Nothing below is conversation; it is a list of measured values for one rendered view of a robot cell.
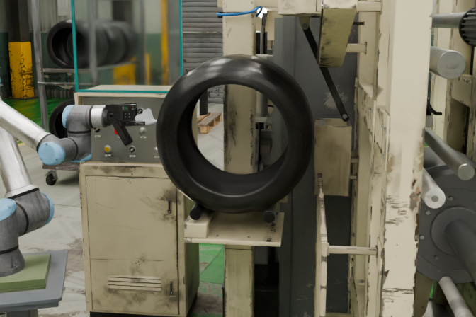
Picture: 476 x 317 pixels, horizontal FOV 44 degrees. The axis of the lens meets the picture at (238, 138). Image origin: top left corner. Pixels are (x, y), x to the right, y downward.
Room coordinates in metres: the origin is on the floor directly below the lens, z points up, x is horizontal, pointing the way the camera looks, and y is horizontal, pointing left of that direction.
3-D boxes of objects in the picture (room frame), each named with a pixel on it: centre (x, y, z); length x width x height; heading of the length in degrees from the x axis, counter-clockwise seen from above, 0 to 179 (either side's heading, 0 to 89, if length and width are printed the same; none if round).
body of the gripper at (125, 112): (2.30, 0.46, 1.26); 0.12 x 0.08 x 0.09; 83
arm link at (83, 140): (2.30, 0.63, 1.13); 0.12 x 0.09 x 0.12; 157
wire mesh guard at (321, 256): (2.04, -0.30, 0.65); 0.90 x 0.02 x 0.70; 173
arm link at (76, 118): (2.32, 0.62, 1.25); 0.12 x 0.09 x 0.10; 83
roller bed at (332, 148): (2.48, -0.40, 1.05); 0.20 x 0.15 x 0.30; 173
